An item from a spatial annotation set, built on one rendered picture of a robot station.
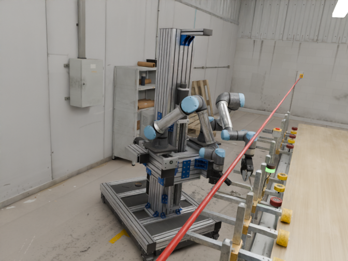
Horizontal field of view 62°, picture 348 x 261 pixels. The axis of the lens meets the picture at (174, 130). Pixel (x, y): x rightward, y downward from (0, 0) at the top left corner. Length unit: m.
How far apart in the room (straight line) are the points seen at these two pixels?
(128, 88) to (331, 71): 6.93
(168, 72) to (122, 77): 2.03
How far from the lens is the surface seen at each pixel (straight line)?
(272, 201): 2.15
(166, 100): 2.60
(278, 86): 10.07
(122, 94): 4.56
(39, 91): 3.73
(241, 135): 2.12
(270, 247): 2.20
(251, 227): 1.71
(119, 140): 4.77
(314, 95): 10.00
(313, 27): 10.02
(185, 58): 2.63
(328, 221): 2.10
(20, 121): 3.65
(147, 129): 2.28
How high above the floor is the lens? 1.85
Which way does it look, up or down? 15 degrees down
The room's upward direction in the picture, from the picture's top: 5 degrees clockwise
